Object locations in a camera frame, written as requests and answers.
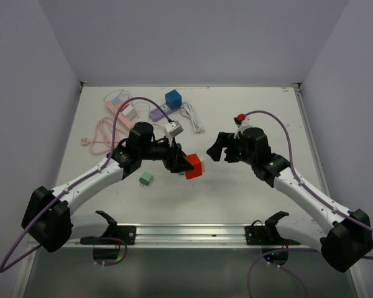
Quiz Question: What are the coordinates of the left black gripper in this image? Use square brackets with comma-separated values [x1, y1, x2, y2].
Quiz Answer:
[139, 133, 193, 173]

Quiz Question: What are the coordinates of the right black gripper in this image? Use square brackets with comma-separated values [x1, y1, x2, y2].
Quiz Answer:
[206, 132, 256, 166]

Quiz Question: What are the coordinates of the red cube socket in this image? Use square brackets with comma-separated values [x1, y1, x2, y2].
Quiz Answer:
[185, 153, 203, 179]

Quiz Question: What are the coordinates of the green plug adapter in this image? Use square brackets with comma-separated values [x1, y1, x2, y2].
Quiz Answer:
[139, 172, 154, 187]

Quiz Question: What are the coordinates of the white cable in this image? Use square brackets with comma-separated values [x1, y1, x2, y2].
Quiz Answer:
[180, 102, 204, 135]

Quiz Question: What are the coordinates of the purple power strip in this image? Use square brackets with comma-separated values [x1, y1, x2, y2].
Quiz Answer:
[149, 104, 173, 122]

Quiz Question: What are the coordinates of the blue cube plug adapter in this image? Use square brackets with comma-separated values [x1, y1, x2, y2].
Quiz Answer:
[165, 89, 182, 110]

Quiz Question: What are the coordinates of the white plug adapter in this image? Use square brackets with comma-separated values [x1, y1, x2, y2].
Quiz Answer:
[200, 157, 205, 173]

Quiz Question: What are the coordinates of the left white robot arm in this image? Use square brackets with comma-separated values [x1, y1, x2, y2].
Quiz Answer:
[21, 122, 193, 252]

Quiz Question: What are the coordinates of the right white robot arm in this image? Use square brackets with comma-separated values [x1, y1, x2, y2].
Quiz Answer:
[207, 127, 373, 272]

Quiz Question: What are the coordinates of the coral plug on pink strip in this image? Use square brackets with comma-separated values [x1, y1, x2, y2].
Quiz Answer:
[116, 101, 129, 112]

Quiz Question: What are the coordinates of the pink power strip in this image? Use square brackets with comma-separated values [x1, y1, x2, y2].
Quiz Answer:
[105, 100, 134, 130]

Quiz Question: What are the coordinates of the white charger on pink strip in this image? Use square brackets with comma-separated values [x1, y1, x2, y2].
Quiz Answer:
[122, 105, 137, 120]

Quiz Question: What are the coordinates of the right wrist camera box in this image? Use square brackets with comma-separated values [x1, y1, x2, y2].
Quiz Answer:
[234, 114, 252, 132]

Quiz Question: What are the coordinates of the aluminium front rail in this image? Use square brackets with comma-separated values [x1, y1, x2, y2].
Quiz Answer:
[27, 222, 352, 249]

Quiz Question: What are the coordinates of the pink coiled power cord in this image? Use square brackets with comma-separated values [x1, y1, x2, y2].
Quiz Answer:
[80, 116, 128, 155]

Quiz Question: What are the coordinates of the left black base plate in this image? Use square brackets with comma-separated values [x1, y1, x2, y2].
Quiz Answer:
[114, 225, 137, 246]

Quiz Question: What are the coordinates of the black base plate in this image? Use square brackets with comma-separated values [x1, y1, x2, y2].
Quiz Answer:
[244, 225, 300, 246]
[114, 225, 137, 246]

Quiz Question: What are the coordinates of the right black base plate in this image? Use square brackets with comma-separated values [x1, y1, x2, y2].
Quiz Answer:
[244, 225, 300, 246]

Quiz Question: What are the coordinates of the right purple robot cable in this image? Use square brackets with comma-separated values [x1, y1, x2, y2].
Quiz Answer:
[242, 109, 373, 298]

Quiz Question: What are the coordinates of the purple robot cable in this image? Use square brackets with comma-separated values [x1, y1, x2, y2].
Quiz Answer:
[242, 109, 373, 298]
[0, 97, 175, 273]

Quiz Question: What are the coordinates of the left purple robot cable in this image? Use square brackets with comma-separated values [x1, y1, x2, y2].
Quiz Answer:
[0, 97, 175, 273]

